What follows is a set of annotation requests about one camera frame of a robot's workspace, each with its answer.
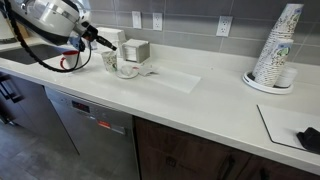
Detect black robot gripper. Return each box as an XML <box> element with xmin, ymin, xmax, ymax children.
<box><xmin>81</xmin><ymin>24</ymin><xmax>118</xmax><ymax>52</ymax></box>

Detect small white espresso cup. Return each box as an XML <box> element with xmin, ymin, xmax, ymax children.
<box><xmin>120</xmin><ymin>63</ymin><xmax>136</xmax><ymax>77</ymax></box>

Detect short patterned paper cup stack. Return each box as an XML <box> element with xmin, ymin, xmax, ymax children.
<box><xmin>259</xmin><ymin>37</ymin><xmax>295</xmax><ymax>88</ymax></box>

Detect tall patterned paper cup stack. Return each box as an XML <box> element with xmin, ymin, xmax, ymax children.
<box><xmin>251</xmin><ymin>2</ymin><xmax>305</xmax><ymax>87</ymax></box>

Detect clear soap bottle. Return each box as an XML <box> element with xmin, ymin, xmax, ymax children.
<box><xmin>68</xmin><ymin>35</ymin><xmax>85</xmax><ymax>53</ymax></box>

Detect metal napkin dispenser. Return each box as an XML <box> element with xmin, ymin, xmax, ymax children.
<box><xmin>119</xmin><ymin>38</ymin><xmax>151</xmax><ymax>65</ymax></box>

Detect white saucer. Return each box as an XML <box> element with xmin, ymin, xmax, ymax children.
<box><xmin>115</xmin><ymin>67</ymin><xmax>140</xmax><ymax>80</ymax></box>

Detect crumpled white paper napkin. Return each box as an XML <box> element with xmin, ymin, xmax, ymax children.
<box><xmin>137</xmin><ymin>64</ymin><xmax>160</xmax><ymax>77</ymax></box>

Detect flat white paper napkin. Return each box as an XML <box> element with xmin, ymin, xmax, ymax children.
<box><xmin>146</xmin><ymin>65</ymin><xmax>203</xmax><ymax>95</ymax></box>

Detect stainless steel sink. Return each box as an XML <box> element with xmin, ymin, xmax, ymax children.
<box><xmin>0</xmin><ymin>43</ymin><xmax>70</xmax><ymax>66</ymax></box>

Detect stainless steel dishwasher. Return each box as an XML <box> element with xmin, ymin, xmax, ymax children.
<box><xmin>44</xmin><ymin>86</ymin><xmax>141</xmax><ymax>180</ymax></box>

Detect dark wood sink cabinet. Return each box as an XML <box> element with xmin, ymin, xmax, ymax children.
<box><xmin>0</xmin><ymin>70</ymin><xmax>80</xmax><ymax>156</ymax></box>

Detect dark wood cabinet door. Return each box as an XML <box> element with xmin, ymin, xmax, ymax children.
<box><xmin>133</xmin><ymin>115</ymin><xmax>259</xmax><ymax>180</ymax></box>
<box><xmin>234</xmin><ymin>154</ymin><xmax>320</xmax><ymax>180</ymax></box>

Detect round white tray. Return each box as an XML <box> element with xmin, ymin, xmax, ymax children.
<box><xmin>241</xmin><ymin>70</ymin><xmax>295</xmax><ymax>96</ymax></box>

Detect white flat mat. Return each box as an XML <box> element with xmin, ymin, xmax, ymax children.
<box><xmin>256</xmin><ymin>103</ymin><xmax>320</xmax><ymax>155</ymax></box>

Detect black object on mat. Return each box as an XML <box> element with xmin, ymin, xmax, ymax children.
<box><xmin>296</xmin><ymin>126</ymin><xmax>320</xmax><ymax>155</ymax></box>

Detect white wall switch plate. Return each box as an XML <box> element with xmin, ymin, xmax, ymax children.
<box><xmin>131</xmin><ymin>10</ymin><xmax>143</xmax><ymax>30</ymax></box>

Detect white mug with red handle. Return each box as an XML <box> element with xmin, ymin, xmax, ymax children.
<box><xmin>59</xmin><ymin>50</ymin><xmax>84</xmax><ymax>72</ymax></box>

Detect white wall outlet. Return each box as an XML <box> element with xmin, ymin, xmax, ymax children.
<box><xmin>152</xmin><ymin>12</ymin><xmax>164</xmax><ymax>32</ymax></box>
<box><xmin>215</xmin><ymin>15</ymin><xmax>234</xmax><ymax>38</ymax></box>

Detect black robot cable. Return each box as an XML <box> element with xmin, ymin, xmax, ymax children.
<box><xmin>2</xmin><ymin>0</ymin><xmax>93</xmax><ymax>73</ymax></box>

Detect black sink cabinet handle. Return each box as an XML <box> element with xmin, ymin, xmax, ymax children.
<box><xmin>0</xmin><ymin>73</ymin><xmax>25</xmax><ymax>105</ymax></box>

